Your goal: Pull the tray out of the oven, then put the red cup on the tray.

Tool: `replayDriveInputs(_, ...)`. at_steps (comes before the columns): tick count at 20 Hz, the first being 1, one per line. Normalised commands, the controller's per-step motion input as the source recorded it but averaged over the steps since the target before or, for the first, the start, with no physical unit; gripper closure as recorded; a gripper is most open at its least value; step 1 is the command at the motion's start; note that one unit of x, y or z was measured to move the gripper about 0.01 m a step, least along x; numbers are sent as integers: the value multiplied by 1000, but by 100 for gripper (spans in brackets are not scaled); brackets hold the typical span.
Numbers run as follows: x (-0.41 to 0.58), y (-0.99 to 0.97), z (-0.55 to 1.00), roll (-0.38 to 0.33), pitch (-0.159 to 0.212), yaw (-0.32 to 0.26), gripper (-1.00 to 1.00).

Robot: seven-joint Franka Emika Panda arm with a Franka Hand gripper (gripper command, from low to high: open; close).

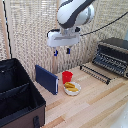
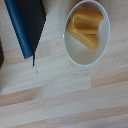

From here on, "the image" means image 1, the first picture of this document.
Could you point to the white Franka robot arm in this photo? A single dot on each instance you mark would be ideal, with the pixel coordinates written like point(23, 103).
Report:
point(73, 13)

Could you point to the red plastic cup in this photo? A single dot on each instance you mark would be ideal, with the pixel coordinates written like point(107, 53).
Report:
point(67, 77)

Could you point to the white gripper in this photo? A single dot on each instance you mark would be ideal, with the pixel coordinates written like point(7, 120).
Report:
point(63, 39)

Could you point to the yellow food piece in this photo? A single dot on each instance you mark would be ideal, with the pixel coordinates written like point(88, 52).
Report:
point(69, 84)
point(73, 89)

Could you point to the black fabric storage case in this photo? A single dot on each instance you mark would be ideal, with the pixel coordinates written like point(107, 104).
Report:
point(20, 110)

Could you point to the blue book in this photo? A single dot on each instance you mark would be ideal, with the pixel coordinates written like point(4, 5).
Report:
point(46, 79)

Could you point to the woven bamboo screen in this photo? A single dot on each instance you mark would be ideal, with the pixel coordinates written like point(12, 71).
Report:
point(30, 33)

